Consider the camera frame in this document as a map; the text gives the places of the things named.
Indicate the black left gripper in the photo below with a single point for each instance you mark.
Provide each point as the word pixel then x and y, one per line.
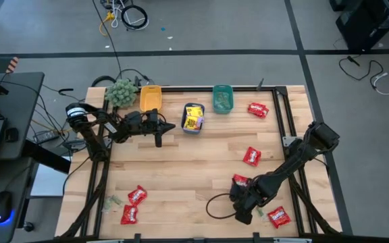
pixel 149 129

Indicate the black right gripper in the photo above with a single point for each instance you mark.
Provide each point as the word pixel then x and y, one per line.
pixel 252 200

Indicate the blue-grey plastic bin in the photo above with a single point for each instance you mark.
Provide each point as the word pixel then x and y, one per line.
pixel 183 118

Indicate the yellow plastic bin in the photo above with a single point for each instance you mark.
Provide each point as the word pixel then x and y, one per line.
pixel 150 98

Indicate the red Skittles candy pack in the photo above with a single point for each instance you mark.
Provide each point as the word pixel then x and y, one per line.
pixel 137 195
pixel 241 179
pixel 252 156
pixel 258 110
pixel 278 217
pixel 129 215

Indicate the teal plastic bin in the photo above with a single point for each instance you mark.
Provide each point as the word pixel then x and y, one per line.
pixel 223 86

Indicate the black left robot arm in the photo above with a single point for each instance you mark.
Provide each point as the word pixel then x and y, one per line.
pixel 93 135

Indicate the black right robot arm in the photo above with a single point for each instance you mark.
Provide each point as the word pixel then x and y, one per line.
pixel 302 152

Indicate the green plant in white pot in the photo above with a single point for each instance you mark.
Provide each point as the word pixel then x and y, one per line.
pixel 121 92

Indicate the white floor scrap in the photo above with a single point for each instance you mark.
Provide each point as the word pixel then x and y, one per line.
pixel 169 37

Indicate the black hook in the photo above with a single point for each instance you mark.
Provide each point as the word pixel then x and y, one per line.
pixel 66 90

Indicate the black power strip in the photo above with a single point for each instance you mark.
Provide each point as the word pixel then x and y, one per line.
pixel 46 136

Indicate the black desk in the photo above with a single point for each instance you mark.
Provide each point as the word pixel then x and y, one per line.
pixel 22 101

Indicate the small black desk device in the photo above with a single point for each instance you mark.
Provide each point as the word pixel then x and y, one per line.
pixel 11 134

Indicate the orange black striped object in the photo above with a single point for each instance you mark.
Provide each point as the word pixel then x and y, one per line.
pixel 12 65

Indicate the black caster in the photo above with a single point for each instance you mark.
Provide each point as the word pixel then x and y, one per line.
pixel 28 227

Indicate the black computer mouse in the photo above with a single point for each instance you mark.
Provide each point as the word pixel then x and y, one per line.
pixel 1 206

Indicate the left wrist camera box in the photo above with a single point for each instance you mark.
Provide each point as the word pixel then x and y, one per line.
pixel 154 115

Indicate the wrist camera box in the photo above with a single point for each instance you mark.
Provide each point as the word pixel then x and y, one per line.
pixel 237 191
pixel 154 115

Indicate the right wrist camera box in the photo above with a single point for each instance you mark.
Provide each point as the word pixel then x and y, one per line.
pixel 237 191

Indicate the white metal bracket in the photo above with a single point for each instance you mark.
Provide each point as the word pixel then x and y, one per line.
pixel 290 141

